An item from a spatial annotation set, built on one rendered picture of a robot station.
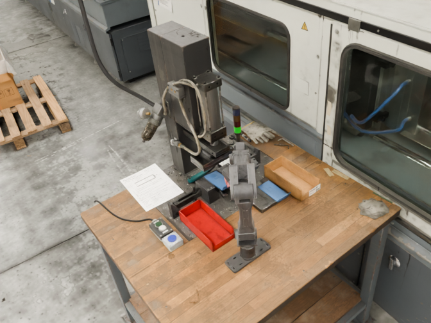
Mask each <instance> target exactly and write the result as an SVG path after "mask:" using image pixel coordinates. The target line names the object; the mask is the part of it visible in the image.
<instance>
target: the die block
mask: <svg viewBox="0 0 431 323"><path fill-rule="evenodd" d="M196 188H200V189H202V188H201V187H200V186H199V185H198V184H197V183H196ZM200 197H201V198H203V199H204V200H205V201H206V202H207V203H208V204H212V203H213V202H215V201H216V200H218V199H220V194H219V193H218V192H217V191H216V190H215V189H214V190H213V191H211V192H209V193H207V192H206V191H205V190H203V189H202V196H200Z"/></svg>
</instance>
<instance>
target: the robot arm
mask: <svg viewBox="0 0 431 323"><path fill-rule="evenodd" d="M233 149H234V151H233V155H232V154H229V159H230V164H231V165H229V167H227V168H225V169H223V172H222V175H223V176H224V180H225V183H226V185H227V188H228V187H230V192H231V200H232V201H234V197H235V204H236V205H237V207H238V209H239V221H238V222H237V224H238V229H235V231H234V232H235V239H237V247H240V251H239V252H237V253H236V254H234V255H233V256H232V257H230V258H228V259H227V260H226V261H225V265H226V266H227V267H228V268H229V269H230V270H231V271H232V272H233V273H237V272H238V271H240V270H241V269H243V268H244V267H245V266H247V265H248V264H250V263H251V262H253V261H254V260H256V259H257V258H258V257H259V256H261V255H263V254H264V253H265V252H267V251H268V250H270V248H271V245H270V244H268V243H267V242H266V241H265V240H264V239H263V238H258V239H257V228H255V223H254V220H253V217H252V210H251V209H252V206H253V197H254V199H256V198H257V189H256V180H255V170H257V169H258V167H259V164H258V162H257V161H256V159H255V158H252V159H251V155H250V152H249V149H248V150H247V145H246V144H244V142H236V144H235V145H234V147H233ZM245 179H248V182H246V180H245ZM233 188H234V190H233Z"/></svg>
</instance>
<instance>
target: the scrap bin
mask: <svg viewBox="0 0 431 323"><path fill-rule="evenodd" d="M179 215H180V220H181V221H182V222H183V223H184V224H185V225H186V226H187V227H188V228H189V229H190V230H191V231H192V232H193V233H194V234H195V235H196V236H197V237H198V238H199V239H200V240H201V241H202V242H203V243H204V244H205V245H206V246H207V247H208V248H209V249H210V250H211V251H212V252H214V251H216V250H218V249H219V248H220V247H222V246H223V245H225V244H227V243H228V242H229V241H231V240H233V239H234V238H235V232H234V228H233V227H231V225H229V223H227V222H226V221H225V220H224V219H223V218H222V217H220V216H219V215H218V214H217V213H216V212H215V211H214V210H213V209H211V208H210V207H209V206H208V205H207V204H205V203H204V202H203V201H202V200H201V199H198V200H197V201H195V202H193V203H192V204H190V205H188V206H186V207H185V208H183V209H181V210H180V211H179Z"/></svg>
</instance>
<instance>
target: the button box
mask: <svg viewBox="0 0 431 323"><path fill-rule="evenodd" d="M94 202H98V203H99V204H100V205H101V206H103V207H104V208H105V209H106V210H107V211H108V212H109V213H111V214H112V215H113V216H115V217H117V218H118V219H121V220H125V221H130V222H142V221H145V220H151V221H152V223H150V224H149V227H150V230H152V232H153V233H154V234H155V235H156V236H157V237H158V238H159V240H160V241H161V242H162V239H163V237H165V236H167V235H169V234H170V233H172V232H173V229H172V228H171V227H170V225H169V224H168V223H167V222H166V221H165V220H164V219H163V218H162V217H160V218H159V219H154V220H153V219H142V220H130V219H124V218H122V217H119V216H117V215H116V214H114V213H112V212H111V211H110V210H109V209H108V208H107V207H106V206H105V205H104V204H102V203H101V202H100V201H98V200H95V201H94ZM158 221H160V222H162V225H164V226H165V230H163V231H161V230H159V227H157V226H156V225H155V224H156V222H158Z"/></svg>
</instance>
